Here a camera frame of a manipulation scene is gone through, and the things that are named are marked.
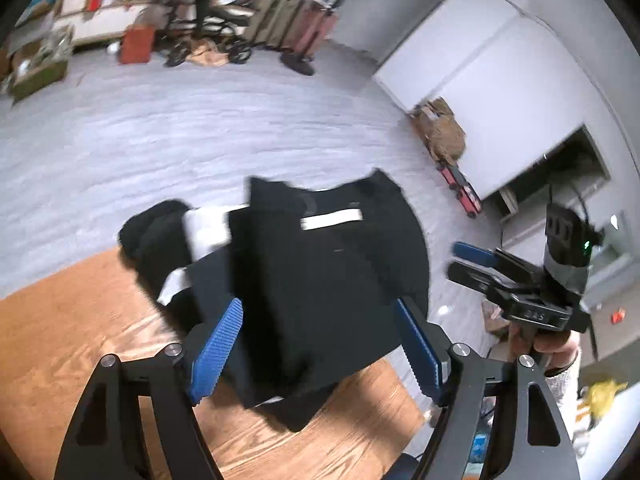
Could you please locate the black storage bag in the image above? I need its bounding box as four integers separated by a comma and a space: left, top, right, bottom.
118, 170, 430, 431

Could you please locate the right forearm white sleeve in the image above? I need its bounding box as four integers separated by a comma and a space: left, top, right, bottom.
544, 350, 582, 441

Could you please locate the person's right hand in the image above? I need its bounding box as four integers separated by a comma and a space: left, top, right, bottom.
509, 323, 580, 374

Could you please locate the yellow bag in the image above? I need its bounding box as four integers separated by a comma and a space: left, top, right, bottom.
582, 379, 628, 422

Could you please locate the brown paper bag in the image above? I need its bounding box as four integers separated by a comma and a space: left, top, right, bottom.
411, 98, 466, 166

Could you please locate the red box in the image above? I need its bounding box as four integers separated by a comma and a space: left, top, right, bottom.
118, 25, 155, 64

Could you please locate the olive green crate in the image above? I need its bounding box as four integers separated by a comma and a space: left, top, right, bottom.
9, 25, 75, 103

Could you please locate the baby stroller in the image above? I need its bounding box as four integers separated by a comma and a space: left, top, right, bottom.
160, 0, 253, 68

